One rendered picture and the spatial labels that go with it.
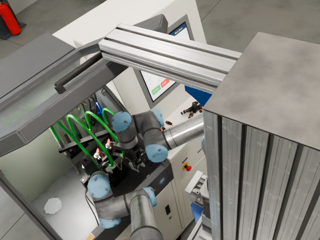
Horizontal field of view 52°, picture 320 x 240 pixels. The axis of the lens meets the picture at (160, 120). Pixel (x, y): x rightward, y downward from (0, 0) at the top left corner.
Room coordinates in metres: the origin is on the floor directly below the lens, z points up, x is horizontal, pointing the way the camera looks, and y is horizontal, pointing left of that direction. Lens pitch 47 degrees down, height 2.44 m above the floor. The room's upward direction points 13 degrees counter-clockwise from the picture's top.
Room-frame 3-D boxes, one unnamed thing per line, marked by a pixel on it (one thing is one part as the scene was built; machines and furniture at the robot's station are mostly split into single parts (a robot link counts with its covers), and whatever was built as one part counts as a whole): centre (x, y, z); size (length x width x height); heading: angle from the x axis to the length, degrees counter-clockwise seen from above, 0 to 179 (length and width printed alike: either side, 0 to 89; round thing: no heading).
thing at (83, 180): (1.11, 0.33, 0.91); 0.34 x 0.10 x 0.15; 128
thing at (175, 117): (1.34, -0.22, 0.96); 0.70 x 0.22 x 0.03; 128
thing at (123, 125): (0.86, 0.14, 1.51); 0.09 x 0.08 x 0.11; 93
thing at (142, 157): (0.86, 0.14, 1.35); 0.09 x 0.08 x 0.12; 38
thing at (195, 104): (1.37, -0.24, 1.01); 0.23 x 0.11 x 0.06; 128
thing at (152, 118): (0.85, 0.04, 1.51); 0.11 x 0.11 x 0.08; 3
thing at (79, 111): (1.39, 0.40, 1.20); 0.13 x 0.03 x 0.31; 128
